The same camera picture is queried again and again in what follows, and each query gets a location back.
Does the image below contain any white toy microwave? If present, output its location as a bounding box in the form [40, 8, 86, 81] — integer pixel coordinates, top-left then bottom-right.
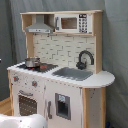
[55, 14, 92, 34]

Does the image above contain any grey toy sink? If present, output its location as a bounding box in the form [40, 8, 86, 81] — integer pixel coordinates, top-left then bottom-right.
[53, 67, 92, 81]

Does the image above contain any white oven door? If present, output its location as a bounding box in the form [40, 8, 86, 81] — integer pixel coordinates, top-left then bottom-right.
[12, 87, 44, 116]

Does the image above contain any right red stove knob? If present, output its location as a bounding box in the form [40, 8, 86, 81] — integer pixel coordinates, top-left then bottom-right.
[32, 81, 37, 87]

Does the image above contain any silver metal pot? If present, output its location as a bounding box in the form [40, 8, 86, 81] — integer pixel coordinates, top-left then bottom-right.
[25, 57, 40, 68]

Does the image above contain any black toy faucet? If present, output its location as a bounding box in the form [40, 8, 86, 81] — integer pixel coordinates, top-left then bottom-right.
[76, 50, 94, 70]

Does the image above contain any wooden toy kitchen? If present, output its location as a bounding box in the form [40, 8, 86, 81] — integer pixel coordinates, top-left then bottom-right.
[8, 10, 115, 128]

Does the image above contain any left red stove knob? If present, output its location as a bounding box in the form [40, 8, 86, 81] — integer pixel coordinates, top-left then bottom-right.
[13, 76, 19, 82]

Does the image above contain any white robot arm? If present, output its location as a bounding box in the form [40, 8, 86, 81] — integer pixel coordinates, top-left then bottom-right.
[0, 114, 48, 128]

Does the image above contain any red stove knob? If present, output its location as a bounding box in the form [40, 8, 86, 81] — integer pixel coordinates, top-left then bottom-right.
[13, 76, 19, 82]
[32, 81, 37, 87]

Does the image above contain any black toy stovetop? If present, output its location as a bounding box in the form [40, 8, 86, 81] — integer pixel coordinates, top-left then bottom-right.
[20, 63, 56, 73]

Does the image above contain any grey range hood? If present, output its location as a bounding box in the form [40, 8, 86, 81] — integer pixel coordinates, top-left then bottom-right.
[25, 14, 54, 34]

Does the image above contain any white cabinet door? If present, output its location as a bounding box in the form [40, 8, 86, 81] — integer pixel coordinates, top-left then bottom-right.
[46, 81, 81, 128]

